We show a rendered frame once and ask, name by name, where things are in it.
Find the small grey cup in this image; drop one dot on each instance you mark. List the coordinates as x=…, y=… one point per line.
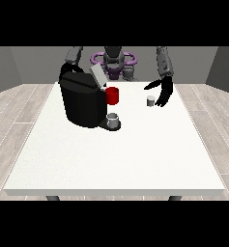
x=112, y=120

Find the grey robot trunk purple rings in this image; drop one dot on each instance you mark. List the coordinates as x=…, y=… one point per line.
x=114, y=64

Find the black coffee machine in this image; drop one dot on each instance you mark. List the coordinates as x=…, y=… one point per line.
x=82, y=103

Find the small grey coffee pod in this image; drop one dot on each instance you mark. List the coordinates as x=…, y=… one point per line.
x=150, y=101

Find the red pod holder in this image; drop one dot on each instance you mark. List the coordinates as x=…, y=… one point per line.
x=112, y=95

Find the dark table leg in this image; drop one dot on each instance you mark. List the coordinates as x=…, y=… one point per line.
x=52, y=198
x=175, y=198

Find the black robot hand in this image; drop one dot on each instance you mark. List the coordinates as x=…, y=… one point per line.
x=164, y=90
x=69, y=67

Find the pale grey machine lid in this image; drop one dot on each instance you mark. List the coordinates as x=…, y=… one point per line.
x=98, y=75

